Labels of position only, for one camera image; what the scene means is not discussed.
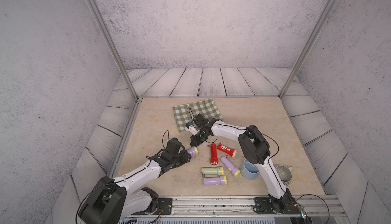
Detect purple flashlight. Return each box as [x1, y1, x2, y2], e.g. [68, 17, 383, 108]
[186, 147, 199, 156]
[203, 176, 227, 186]
[221, 156, 241, 177]

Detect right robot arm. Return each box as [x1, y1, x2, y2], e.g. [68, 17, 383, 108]
[185, 106, 309, 220]

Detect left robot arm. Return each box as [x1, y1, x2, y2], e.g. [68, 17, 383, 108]
[75, 137, 198, 224]

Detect red flashlight upright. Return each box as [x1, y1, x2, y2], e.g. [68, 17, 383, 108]
[208, 143, 219, 166]

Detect green flashlight lower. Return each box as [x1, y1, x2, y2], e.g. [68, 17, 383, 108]
[201, 167, 224, 178]

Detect red flashlight with logo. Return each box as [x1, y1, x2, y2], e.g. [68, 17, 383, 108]
[217, 143, 237, 158]

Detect purple flashlight bottom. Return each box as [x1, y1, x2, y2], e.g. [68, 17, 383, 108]
[203, 176, 227, 186]

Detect green checkered cloth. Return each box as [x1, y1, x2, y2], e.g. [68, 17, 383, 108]
[173, 98, 224, 132]

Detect blue mug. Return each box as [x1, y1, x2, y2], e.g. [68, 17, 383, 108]
[240, 159, 260, 180]

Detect grey ribbed bowl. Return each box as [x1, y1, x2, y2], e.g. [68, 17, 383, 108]
[276, 165, 293, 186]

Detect metal base rail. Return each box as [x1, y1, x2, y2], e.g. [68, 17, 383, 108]
[122, 195, 346, 224]

